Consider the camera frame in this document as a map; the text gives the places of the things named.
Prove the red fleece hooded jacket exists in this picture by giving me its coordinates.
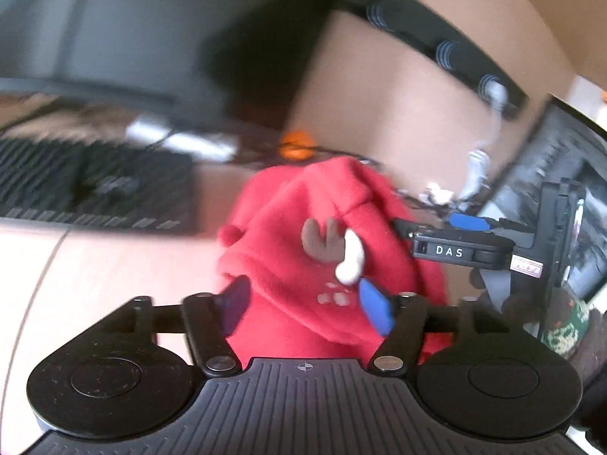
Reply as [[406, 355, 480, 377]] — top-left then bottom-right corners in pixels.
[[217, 157, 448, 362]]

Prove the crumpled white tissue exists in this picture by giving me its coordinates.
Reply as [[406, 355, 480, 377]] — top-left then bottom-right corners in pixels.
[[424, 182, 455, 206]]

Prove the right computer monitor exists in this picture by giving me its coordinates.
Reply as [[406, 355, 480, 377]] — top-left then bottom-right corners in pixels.
[[480, 97, 606, 301]]

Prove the computer monitor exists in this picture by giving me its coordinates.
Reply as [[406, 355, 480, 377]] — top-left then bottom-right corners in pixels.
[[0, 0, 355, 127], [480, 97, 606, 301]]

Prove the black power strip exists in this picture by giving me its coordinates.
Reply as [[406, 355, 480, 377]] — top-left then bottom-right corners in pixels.
[[338, 0, 528, 120]]

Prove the orange round object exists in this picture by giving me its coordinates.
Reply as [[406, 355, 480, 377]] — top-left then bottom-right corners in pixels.
[[278, 130, 317, 161]]

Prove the black keyboard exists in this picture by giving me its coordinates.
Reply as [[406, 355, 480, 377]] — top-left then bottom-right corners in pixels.
[[1, 138, 198, 234]]

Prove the left computer monitor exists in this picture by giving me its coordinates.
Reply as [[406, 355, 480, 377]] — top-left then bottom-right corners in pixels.
[[0, 0, 355, 127]]

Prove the white coiled cable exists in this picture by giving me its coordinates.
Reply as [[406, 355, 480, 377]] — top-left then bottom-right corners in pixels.
[[459, 80, 511, 205]]

